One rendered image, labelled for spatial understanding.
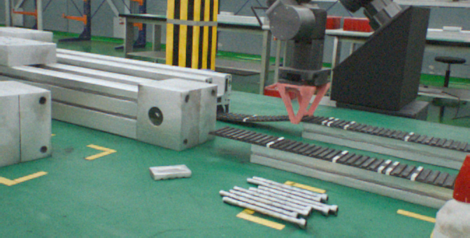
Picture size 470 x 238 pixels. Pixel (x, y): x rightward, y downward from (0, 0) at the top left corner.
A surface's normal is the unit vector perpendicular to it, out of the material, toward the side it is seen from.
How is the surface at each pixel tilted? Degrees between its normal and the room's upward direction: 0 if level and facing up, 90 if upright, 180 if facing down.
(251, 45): 90
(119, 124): 90
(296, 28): 90
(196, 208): 0
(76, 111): 90
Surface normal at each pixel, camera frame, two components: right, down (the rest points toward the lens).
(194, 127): 0.85, 0.16
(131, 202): 0.06, -0.98
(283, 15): -0.55, 0.13
